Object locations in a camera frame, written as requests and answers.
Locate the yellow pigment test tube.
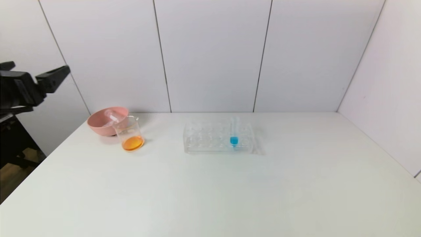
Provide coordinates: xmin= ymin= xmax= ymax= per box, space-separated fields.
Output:
xmin=104 ymin=111 xmax=121 ymax=123

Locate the clear acrylic test tube rack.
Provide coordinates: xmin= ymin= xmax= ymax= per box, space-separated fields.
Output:
xmin=183 ymin=120 xmax=256 ymax=154

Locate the black chair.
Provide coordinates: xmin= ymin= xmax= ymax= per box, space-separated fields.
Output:
xmin=0 ymin=114 xmax=46 ymax=169

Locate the clear glass beaker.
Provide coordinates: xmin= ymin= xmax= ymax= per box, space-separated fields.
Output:
xmin=112 ymin=116 xmax=145 ymax=152

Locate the blue pigment test tube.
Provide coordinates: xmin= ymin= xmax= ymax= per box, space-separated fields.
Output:
xmin=230 ymin=116 xmax=240 ymax=148

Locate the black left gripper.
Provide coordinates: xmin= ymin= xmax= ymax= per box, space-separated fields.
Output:
xmin=0 ymin=65 xmax=71 ymax=107

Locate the pink plastic bowl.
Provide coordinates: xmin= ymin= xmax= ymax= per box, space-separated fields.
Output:
xmin=87 ymin=106 xmax=129 ymax=137

